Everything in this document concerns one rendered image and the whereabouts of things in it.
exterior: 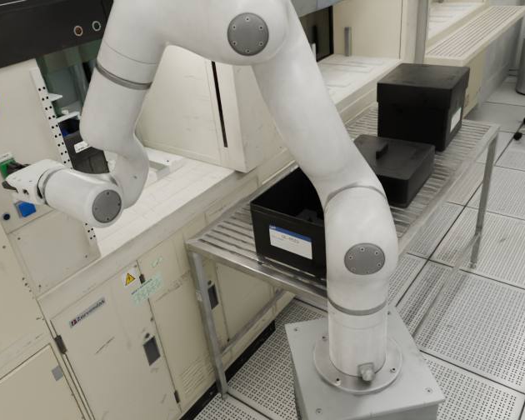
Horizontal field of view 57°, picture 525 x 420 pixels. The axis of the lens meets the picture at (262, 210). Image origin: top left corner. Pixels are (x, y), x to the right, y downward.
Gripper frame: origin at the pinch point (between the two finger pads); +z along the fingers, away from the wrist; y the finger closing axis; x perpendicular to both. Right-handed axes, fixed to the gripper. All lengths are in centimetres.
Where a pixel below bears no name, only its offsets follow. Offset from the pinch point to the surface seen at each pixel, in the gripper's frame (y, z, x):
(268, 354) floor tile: 68, -3, -120
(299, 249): 46, -39, -37
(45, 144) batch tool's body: 9.5, 3.1, 1.5
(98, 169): 35, 28, -22
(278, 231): 46, -33, -33
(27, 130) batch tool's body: 6.9, 3.1, 6.0
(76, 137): 31.0, 28.1, -9.7
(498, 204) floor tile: 234, -53, -120
